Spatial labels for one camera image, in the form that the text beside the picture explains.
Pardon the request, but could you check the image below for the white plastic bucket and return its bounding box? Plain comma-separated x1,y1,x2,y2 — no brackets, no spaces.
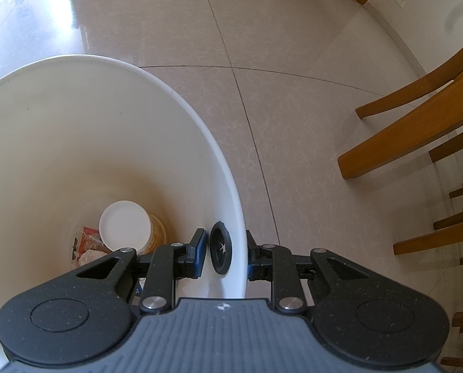
0,54,249,373

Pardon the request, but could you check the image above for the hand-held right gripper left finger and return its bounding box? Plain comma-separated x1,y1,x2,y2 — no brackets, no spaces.
76,228,208,315

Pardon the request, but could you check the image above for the red and white snack packet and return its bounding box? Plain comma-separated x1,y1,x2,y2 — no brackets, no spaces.
71,226,111,269

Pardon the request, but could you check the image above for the wooden chair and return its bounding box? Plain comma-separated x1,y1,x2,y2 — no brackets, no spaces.
338,31,463,181
394,177,463,267

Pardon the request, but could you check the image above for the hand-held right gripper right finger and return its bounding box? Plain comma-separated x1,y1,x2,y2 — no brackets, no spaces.
246,229,372,315

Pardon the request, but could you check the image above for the yellow cup with white lid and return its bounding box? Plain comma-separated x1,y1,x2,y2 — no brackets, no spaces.
98,200,167,256

